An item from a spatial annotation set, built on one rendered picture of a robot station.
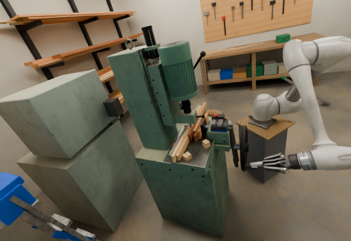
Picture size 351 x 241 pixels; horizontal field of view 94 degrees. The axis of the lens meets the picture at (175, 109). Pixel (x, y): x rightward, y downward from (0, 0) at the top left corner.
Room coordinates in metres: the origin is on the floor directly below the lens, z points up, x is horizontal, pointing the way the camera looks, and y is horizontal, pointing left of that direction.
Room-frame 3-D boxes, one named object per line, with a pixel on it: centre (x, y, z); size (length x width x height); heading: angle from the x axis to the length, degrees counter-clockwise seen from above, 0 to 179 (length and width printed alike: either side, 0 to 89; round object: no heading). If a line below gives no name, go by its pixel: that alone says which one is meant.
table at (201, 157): (0.91, -0.18, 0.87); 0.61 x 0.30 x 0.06; 150
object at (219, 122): (0.87, -0.25, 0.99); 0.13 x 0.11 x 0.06; 150
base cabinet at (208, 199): (1.01, 0.03, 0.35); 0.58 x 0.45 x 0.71; 60
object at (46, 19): (3.38, 1.01, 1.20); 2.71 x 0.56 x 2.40; 155
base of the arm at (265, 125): (1.24, -0.75, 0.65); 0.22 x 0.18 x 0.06; 30
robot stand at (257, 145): (1.22, -0.76, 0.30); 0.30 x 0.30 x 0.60; 20
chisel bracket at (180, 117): (0.96, -0.06, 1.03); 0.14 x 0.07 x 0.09; 60
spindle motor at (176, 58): (0.95, -0.08, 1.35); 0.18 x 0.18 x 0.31
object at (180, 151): (1.00, -0.10, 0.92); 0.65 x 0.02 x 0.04; 150
